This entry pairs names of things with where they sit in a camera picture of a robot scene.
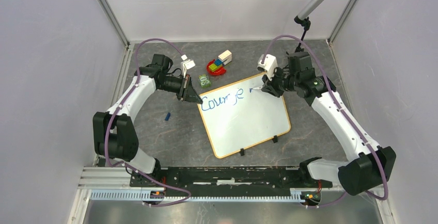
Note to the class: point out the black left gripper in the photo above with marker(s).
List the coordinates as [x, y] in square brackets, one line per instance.
[187, 92]

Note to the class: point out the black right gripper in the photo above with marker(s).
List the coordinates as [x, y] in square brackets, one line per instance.
[272, 89]

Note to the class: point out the blue marker cap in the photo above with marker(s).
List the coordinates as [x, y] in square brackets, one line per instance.
[167, 116]

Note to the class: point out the yellow framed whiteboard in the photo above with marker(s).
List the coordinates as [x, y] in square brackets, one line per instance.
[236, 117]

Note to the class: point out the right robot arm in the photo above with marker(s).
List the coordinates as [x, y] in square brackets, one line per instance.
[368, 164]

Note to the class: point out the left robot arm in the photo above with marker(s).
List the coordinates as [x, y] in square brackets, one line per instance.
[113, 130]

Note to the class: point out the green owl toy block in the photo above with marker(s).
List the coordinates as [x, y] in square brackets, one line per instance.
[204, 81]

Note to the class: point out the lime green toy brick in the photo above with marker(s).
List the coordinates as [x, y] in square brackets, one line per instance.
[213, 67]

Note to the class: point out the red toy boat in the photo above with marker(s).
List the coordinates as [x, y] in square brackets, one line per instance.
[219, 72]

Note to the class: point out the blue toy brick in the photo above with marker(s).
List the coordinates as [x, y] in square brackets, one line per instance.
[218, 62]

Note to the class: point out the white toy brick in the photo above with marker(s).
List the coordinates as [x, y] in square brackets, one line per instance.
[225, 57]

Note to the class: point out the black microphone tripod stand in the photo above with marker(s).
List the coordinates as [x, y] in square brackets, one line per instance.
[305, 23]

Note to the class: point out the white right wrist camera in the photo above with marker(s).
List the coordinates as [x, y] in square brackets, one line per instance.
[267, 64]

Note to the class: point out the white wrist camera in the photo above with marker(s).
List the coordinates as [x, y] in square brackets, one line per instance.
[186, 64]
[267, 64]

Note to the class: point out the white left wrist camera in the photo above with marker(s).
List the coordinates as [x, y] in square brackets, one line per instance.
[186, 64]

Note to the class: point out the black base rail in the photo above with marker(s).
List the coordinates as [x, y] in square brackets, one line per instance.
[226, 182]

